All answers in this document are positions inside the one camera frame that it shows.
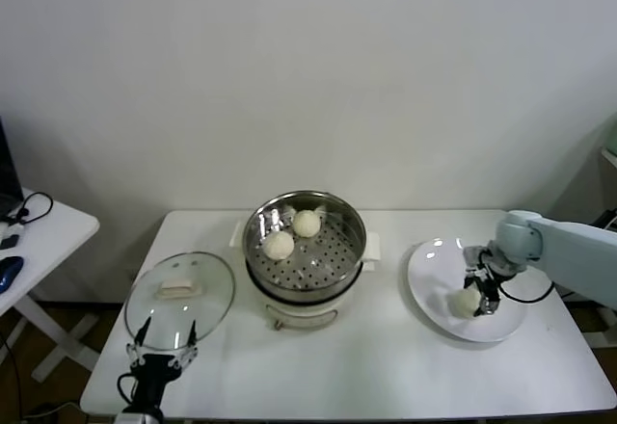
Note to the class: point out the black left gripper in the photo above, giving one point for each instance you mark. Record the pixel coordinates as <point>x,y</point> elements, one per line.
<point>154,376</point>

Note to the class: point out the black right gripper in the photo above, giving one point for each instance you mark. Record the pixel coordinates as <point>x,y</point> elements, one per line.
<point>491,282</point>

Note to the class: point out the white steamed baozi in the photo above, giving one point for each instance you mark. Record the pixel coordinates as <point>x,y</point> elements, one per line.
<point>278,246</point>
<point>462,303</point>
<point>306,223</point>

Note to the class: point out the round glass pot lid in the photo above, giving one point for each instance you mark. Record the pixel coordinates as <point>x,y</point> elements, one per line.
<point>202,294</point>

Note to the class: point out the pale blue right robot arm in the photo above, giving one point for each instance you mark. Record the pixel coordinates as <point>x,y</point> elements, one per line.
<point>569,250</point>

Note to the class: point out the stainless steel steamer basket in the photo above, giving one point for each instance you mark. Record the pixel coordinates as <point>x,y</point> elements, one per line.
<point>332,260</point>

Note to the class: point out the white oval plate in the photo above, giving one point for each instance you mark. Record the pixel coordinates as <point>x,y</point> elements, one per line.
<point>429,270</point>

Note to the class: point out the white side table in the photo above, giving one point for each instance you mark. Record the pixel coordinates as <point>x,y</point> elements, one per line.
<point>58,231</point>

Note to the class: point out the blue computer mouse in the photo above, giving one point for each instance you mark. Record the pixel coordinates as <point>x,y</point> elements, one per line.
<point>10,270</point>

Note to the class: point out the white shelf board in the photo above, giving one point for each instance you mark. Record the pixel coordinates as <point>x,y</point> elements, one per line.
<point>611,161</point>

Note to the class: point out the small black device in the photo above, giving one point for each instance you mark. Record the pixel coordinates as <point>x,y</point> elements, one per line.
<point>10,241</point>

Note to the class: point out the dark laptop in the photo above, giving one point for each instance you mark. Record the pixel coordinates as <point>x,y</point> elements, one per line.
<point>7,168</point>

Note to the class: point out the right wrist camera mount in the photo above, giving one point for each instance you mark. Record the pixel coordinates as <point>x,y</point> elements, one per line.
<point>477,254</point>

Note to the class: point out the white metal frame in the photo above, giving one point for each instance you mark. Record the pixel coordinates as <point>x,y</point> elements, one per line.
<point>605,335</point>

